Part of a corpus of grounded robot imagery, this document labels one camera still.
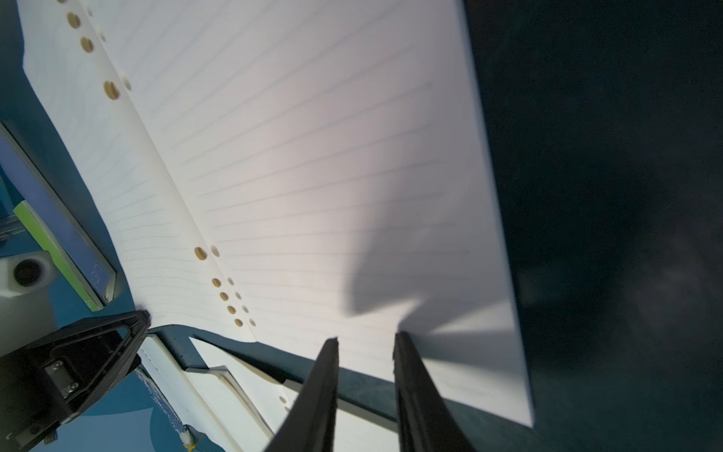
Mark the white blue dotted work glove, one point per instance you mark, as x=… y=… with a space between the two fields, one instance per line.
x=184 y=433

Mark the green cover notebook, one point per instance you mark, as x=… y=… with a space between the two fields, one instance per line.
x=61 y=259

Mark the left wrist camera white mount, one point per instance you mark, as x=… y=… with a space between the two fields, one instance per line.
x=26 y=310

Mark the white lined notebook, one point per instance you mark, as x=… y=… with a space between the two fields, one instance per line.
x=33 y=187

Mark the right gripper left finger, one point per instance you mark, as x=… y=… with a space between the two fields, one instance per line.
x=310 y=426

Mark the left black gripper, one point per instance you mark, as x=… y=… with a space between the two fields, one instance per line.
x=55 y=379

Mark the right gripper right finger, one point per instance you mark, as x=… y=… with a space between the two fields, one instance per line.
x=423 y=420

